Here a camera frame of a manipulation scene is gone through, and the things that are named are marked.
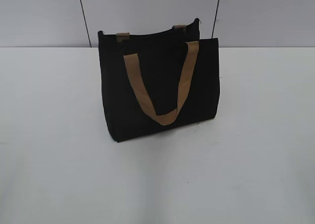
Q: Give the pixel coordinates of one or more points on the black tote bag tan handles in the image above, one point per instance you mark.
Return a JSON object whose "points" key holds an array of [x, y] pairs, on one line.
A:
{"points": [[155, 82]]}

